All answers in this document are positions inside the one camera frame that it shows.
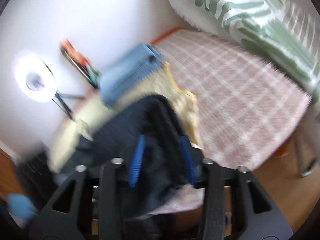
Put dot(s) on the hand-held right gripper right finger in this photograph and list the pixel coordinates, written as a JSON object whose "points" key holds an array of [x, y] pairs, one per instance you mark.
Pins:
{"points": [[188, 160]]}

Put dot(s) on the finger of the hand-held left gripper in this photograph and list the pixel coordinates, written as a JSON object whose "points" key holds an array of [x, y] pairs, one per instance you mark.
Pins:
{"points": [[21, 206]]}

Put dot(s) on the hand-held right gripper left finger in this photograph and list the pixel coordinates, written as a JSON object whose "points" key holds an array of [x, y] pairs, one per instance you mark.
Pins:
{"points": [[137, 160]]}

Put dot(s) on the dark grey pants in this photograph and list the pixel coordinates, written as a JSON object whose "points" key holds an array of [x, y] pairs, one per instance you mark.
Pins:
{"points": [[160, 177]]}

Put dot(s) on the yellow striped cloth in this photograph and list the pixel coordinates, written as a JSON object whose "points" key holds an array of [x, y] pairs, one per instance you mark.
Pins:
{"points": [[66, 140]]}

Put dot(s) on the pink checked blanket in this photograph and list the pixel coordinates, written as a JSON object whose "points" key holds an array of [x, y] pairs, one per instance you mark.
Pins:
{"points": [[237, 105]]}

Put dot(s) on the blue jeans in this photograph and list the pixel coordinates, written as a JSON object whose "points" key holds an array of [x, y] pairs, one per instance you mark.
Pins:
{"points": [[125, 75]]}

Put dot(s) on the silver folded tripod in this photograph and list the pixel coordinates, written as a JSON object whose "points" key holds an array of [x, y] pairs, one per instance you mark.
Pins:
{"points": [[80, 67]]}

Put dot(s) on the grey metal chair leg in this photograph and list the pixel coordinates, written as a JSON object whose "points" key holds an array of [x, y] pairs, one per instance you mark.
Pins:
{"points": [[301, 155]]}

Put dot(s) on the green white patterned pillow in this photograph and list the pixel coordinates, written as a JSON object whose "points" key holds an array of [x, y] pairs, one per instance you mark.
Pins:
{"points": [[250, 7]]}

